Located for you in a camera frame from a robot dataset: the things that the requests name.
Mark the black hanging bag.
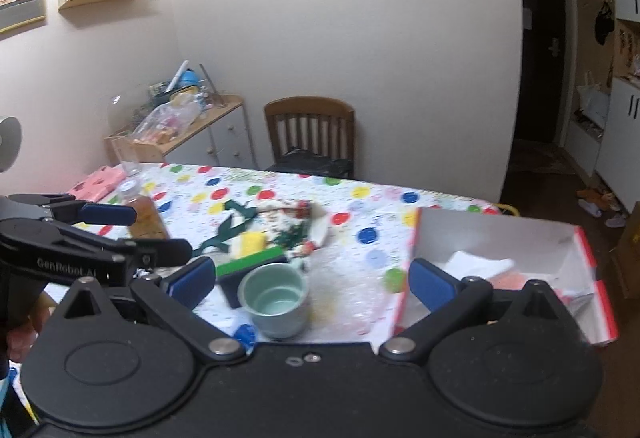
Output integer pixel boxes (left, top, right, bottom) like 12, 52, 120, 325
594, 2, 615, 46

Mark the Christmas print cloth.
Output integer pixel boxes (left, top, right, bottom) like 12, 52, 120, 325
199, 199, 331, 269

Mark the pale green mug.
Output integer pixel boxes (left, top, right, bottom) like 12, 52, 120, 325
237, 263, 311, 339

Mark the clear drinking glass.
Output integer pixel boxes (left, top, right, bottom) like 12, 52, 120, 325
111, 135, 143, 176

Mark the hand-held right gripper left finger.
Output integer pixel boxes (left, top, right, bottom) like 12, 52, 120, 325
50, 257, 249, 360

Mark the yellow sponge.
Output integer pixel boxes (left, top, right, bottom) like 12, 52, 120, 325
231, 232, 268, 261

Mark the black plastic bag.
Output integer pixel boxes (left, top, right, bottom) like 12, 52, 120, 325
270, 148, 353, 179

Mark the dark door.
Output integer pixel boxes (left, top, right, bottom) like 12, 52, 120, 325
512, 0, 576, 149

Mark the doormat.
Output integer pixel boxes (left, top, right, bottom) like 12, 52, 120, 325
507, 140, 576, 176

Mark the person's left hand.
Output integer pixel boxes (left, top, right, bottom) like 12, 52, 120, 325
6, 297, 57, 364

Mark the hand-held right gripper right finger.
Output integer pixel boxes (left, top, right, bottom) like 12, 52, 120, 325
378, 259, 576, 361

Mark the balloon print tablecloth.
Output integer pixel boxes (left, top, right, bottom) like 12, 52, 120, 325
65, 163, 501, 359

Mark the green scouring sponge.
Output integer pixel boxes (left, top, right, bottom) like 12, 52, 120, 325
216, 249, 291, 309

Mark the tea bottle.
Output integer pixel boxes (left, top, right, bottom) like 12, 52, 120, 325
116, 178, 171, 241

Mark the white paper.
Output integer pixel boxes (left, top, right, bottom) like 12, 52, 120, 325
442, 250, 516, 276

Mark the wooden top side cabinet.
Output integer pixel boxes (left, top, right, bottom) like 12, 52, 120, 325
104, 94, 258, 169

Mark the white tube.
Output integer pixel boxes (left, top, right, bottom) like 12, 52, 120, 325
170, 60, 191, 92

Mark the red shoe box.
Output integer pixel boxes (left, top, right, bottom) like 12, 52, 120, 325
387, 207, 621, 346

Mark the cardboard box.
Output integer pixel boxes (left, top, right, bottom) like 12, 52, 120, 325
615, 200, 640, 289

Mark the orange slipper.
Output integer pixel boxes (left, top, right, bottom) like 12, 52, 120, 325
577, 190, 621, 211

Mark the clear bubble wrap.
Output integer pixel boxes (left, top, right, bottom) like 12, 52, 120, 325
300, 263, 401, 339

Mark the pink packet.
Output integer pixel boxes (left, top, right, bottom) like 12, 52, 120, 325
67, 165, 126, 203

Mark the white shopping bag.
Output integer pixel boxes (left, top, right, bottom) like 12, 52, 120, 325
575, 72, 611, 129

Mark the clear bag of snacks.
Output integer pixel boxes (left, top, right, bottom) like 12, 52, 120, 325
129, 98, 201, 143

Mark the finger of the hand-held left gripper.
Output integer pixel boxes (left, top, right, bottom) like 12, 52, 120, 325
57, 224, 193, 269
7, 193, 137, 226

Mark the white wall cabinet unit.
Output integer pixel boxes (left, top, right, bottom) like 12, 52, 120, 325
567, 0, 640, 213

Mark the wooden chair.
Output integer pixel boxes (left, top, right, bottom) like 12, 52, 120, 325
263, 96, 356, 179

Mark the pink mesh bath pouf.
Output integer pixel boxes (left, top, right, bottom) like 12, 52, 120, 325
487, 270, 561, 291

